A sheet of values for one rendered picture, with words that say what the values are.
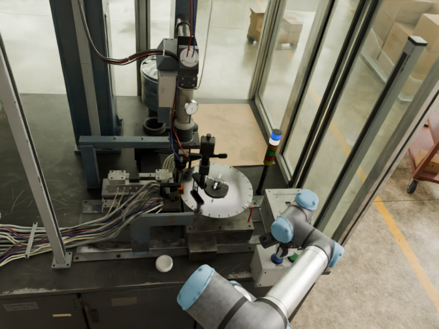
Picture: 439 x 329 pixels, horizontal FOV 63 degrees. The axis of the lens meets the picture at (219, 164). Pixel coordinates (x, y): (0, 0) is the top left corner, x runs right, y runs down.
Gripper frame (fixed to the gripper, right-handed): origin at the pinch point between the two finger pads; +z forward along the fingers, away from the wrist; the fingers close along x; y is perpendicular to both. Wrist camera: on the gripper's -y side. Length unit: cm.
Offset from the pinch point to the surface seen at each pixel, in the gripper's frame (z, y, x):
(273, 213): 2.0, 5.1, 22.5
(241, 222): 7.1, -8.8, 22.1
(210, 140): -33, -26, 30
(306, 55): -46, 24, 78
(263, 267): 2.4, -5.7, -3.5
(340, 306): 92, 70, 16
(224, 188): -4.0, -16.5, 32.2
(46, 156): 17, -101, 76
